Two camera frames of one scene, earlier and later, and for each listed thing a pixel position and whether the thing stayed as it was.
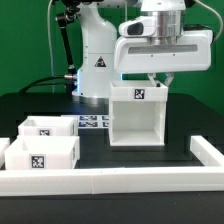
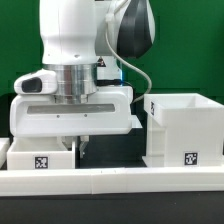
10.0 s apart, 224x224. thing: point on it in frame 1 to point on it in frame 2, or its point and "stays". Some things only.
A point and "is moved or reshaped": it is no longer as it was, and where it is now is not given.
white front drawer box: (43, 152) stays
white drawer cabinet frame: (137, 113) is moved or reshaped
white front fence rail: (111, 181) stays
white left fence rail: (4, 144) stays
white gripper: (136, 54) to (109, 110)
